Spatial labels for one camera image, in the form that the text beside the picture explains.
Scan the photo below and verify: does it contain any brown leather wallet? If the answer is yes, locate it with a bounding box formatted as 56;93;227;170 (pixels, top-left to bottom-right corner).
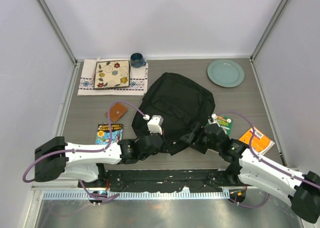
105;102;128;122

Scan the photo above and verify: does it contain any white slotted cable duct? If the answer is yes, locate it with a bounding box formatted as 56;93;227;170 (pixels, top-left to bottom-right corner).
42;189;230;201

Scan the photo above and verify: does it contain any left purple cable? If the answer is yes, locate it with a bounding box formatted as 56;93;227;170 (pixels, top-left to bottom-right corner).
22;101;147;205

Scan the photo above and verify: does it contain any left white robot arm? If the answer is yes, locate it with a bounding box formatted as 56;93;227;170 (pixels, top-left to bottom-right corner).
34;133;164;188

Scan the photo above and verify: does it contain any orange paperback book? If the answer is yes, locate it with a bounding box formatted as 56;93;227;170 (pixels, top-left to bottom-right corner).
239;128;275;155

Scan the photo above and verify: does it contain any white patterned cloth mat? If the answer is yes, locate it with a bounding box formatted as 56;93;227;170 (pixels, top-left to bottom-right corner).
77;59;149;96

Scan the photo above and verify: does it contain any colourful treehouse paperback book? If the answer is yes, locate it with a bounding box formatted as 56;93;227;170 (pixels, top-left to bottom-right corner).
95;123;124;145

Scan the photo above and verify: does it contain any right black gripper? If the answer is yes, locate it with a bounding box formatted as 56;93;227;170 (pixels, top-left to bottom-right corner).
180;122;221;154

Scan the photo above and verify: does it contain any black student backpack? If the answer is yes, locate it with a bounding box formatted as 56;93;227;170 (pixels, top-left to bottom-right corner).
131;72;216;158

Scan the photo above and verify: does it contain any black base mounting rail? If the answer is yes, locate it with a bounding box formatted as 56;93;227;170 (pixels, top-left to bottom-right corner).
107;169;244;193

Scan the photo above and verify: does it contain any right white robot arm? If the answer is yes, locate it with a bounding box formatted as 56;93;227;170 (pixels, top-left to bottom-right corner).
180;124;320;224

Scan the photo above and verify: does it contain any green coin book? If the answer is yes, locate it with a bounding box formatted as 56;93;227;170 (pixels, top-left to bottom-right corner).
220;116;233;135

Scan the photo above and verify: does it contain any floral square ceramic plate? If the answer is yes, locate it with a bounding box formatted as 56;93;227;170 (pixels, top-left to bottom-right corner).
94;60;130;90

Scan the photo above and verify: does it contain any dark blue ceramic cup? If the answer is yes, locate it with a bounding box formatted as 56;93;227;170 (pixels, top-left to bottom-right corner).
130;53;146;68

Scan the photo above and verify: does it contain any light teal round plate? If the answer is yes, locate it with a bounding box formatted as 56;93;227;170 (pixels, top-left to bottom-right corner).
207;59;245;88

